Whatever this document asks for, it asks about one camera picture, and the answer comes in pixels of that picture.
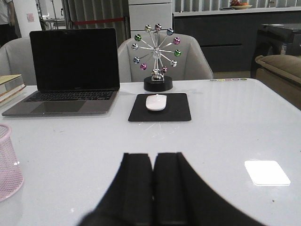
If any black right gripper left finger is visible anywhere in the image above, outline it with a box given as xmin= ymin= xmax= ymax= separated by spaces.
xmin=79 ymin=153 xmax=152 ymax=226

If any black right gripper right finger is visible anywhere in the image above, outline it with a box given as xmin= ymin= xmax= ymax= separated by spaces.
xmin=153 ymin=153 xmax=262 ymax=226

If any pink mesh pen holder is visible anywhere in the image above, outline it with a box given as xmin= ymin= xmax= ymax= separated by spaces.
xmin=0 ymin=124 xmax=24 ymax=202

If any black mouse pad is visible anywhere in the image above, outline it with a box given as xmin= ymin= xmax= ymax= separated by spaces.
xmin=128 ymin=93 xmax=191 ymax=122

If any white computer mouse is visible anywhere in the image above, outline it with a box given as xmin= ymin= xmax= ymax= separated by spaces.
xmin=145 ymin=94 xmax=167 ymax=111

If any ferris wheel kinetic desk toy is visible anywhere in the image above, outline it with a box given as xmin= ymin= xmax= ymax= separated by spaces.
xmin=131 ymin=23 xmax=181 ymax=92

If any grey armchair behind toy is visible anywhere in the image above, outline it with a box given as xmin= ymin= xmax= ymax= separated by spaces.
xmin=118 ymin=31 xmax=213 ymax=82

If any grey open laptop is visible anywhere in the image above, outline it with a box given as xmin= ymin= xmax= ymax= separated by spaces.
xmin=3 ymin=28 xmax=120 ymax=117

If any middle book in stack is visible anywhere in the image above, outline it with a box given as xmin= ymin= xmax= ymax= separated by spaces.
xmin=0 ymin=84 xmax=26 ymax=103

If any dark counter cabinet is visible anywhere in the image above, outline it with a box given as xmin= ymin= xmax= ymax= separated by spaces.
xmin=174 ymin=10 xmax=301 ymax=73

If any top yellow book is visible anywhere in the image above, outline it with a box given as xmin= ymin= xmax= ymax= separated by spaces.
xmin=0 ymin=74 xmax=24 ymax=94

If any brown cushion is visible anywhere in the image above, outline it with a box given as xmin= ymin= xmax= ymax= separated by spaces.
xmin=255 ymin=55 xmax=301 ymax=83

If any grey armchair behind laptop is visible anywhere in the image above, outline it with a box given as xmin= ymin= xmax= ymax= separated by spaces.
xmin=0 ymin=37 xmax=37 ymax=85

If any red barrier tape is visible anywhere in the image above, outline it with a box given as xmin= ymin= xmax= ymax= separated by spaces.
xmin=73 ymin=17 xmax=125 ymax=25

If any white cabinet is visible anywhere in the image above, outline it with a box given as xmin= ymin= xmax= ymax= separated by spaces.
xmin=128 ymin=0 xmax=173 ymax=37

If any fruit bowl on counter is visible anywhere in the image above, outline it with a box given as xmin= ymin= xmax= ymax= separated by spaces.
xmin=230 ymin=0 xmax=252 ymax=9

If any person in background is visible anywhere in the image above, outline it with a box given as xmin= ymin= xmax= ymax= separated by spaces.
xmin=0 ymin=0 xmax=18 ymax=47

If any pink paper wall notice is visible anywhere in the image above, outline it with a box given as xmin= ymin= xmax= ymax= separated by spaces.
xmin=26 ymin=13 xmax=34 ymax=23

